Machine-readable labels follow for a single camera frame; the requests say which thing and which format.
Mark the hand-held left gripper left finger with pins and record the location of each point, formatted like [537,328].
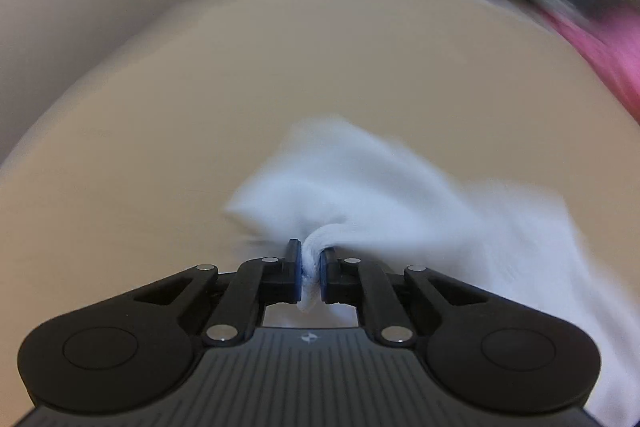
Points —
[298,274]

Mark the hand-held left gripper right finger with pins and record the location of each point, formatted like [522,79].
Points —
[323,274]

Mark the small white garment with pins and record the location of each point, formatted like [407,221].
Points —
[375,187]

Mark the pink cloth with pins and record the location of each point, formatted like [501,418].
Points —
[615,52]

